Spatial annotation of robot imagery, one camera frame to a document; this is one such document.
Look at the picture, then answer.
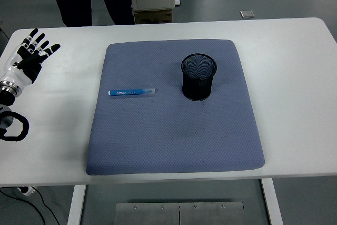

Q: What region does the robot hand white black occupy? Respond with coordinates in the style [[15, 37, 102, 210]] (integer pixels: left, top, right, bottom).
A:
[[0, 28, 61, 89]]

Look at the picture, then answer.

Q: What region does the blue marker pen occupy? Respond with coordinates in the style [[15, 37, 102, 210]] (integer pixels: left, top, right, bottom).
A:
[[107, 87, 157, 97]]

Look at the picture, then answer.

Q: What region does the black mesh pen holder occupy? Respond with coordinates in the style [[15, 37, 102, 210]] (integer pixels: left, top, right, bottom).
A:
[[180, 53, 217, 102]]

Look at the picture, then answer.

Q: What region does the cardboard box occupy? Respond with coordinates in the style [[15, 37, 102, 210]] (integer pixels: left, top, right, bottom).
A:
[[134, 8, 173, 24]]

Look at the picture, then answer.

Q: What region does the white table leg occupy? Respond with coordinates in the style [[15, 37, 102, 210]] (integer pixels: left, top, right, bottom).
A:
[[260, 178, 284, 225], [67, 184, 87, 225]]

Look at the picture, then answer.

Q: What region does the blue-grey textured mat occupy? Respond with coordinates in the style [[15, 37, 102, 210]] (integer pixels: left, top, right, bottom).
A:
[[85, 39, 265, 176]]

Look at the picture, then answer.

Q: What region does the black floor cable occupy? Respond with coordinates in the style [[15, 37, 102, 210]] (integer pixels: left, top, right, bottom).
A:
[[0, 187, 61, 225]]

